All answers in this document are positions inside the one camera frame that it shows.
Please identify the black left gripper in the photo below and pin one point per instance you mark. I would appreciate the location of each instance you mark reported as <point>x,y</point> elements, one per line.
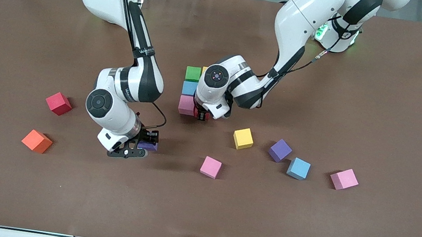
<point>202,114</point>

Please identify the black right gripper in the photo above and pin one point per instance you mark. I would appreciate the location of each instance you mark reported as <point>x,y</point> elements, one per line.
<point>147,134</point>

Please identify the red foam cube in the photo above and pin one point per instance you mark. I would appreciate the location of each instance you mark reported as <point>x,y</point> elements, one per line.
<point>58,103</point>
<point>196,113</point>

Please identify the purple foam cube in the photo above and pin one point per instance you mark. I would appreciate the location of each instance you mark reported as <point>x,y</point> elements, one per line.
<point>280,150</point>
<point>149,146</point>

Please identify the pink foam cube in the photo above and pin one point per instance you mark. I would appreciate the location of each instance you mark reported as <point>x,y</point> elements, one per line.
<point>210,167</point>
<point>344,179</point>
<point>186,104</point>

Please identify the blue foam cube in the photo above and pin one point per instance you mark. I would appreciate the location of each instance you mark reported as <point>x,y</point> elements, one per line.
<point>298,168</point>
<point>189,88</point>

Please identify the green foam cube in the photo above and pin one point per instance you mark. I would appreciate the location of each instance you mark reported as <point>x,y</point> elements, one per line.
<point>193,73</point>

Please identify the yellow foam cube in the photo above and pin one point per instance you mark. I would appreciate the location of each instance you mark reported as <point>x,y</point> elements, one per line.
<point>203,70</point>
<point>243,138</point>

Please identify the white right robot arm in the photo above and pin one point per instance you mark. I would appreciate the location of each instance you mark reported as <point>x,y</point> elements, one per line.
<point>116,113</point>

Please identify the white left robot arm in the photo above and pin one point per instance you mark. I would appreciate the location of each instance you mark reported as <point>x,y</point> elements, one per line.
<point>307,20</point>

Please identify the brown table cover sheet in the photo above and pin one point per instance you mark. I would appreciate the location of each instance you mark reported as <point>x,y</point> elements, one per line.
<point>181,213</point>

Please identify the orange foam cube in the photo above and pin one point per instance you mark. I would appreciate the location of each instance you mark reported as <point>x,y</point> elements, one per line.
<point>37,141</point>

